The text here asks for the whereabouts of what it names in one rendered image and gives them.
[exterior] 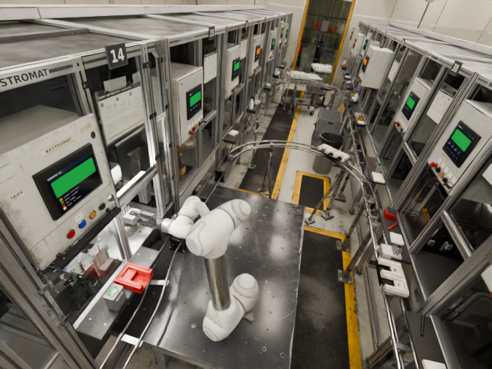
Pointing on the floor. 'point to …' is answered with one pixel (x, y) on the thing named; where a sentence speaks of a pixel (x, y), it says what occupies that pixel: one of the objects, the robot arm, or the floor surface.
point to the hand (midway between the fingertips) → (135, 216)
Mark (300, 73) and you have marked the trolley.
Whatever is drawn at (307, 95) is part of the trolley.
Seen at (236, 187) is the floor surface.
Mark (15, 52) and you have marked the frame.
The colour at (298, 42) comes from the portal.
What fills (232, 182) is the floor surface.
